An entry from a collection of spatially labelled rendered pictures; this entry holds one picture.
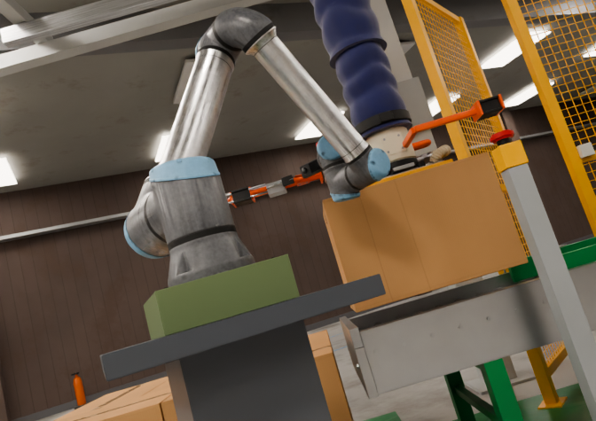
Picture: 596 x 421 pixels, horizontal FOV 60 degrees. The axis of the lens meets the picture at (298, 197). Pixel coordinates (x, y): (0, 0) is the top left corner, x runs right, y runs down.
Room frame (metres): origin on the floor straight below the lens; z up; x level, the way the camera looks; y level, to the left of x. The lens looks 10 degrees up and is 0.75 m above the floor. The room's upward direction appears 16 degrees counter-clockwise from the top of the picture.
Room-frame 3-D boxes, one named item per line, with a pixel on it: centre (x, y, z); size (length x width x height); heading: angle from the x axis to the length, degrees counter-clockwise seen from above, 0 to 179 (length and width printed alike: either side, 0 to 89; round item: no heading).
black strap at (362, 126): (1.96, -0.40, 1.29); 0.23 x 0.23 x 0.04
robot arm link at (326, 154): (1.65, -0.15, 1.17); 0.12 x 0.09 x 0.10; 1
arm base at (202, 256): (1.12, 0.22, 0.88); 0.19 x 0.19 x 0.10
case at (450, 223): (1.98, -0.38, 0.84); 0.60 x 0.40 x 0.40; 90
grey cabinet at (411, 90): (2.92, -0.78, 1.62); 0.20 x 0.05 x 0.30; 91
